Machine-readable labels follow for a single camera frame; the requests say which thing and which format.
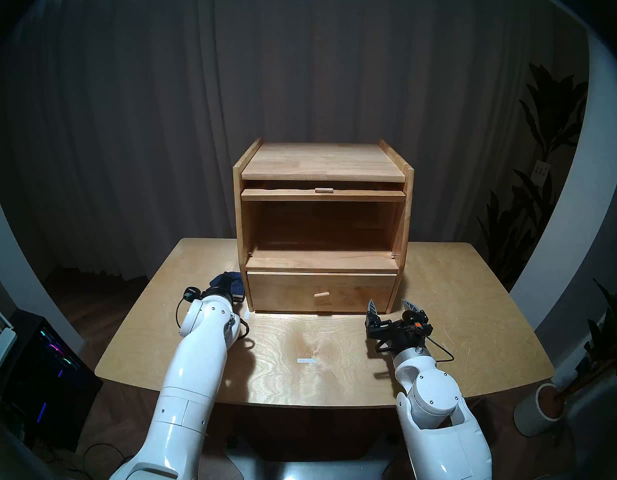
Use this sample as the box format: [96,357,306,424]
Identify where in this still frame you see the black computer tower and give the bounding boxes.
[0,309,103,452]

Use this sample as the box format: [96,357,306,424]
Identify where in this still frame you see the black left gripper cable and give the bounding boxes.
[176,296,250,341]

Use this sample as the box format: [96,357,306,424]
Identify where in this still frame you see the tall dark leafy plant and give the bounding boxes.
[476,63,589,290]

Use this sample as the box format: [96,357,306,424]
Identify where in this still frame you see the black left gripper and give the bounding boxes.
[201,286,247,306]

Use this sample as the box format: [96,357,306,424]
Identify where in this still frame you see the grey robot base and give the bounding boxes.
[228,436,404,480]

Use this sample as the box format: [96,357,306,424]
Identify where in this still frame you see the wooden cabinet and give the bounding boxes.
[232,138,415,315]

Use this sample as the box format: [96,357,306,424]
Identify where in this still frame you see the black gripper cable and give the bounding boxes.
[424,335,455,363]
[176,296,250,341]

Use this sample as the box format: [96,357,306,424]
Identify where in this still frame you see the white curved arch pillar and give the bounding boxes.
[508,29,617,330]
[0,169,84,355]

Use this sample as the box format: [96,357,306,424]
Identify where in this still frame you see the blue striped socks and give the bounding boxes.
[210,272,245,297]

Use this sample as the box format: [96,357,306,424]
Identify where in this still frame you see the wooden sliding door panel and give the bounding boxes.
[241,186,407,203]

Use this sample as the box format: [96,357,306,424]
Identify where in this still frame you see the plant in white pot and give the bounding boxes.
[513,279,617,437]

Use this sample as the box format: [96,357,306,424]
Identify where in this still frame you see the grey curtain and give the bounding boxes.
[3,0,589,285]

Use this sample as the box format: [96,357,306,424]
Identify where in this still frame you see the black floor cable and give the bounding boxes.
[38,441,137,480]

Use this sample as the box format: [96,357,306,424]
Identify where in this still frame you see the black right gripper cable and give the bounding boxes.
[424,335,455,363]

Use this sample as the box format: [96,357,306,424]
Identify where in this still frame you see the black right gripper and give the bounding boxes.
[365,298,434,355]

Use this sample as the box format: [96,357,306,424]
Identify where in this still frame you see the white router box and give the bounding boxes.
[0,329,18,367]

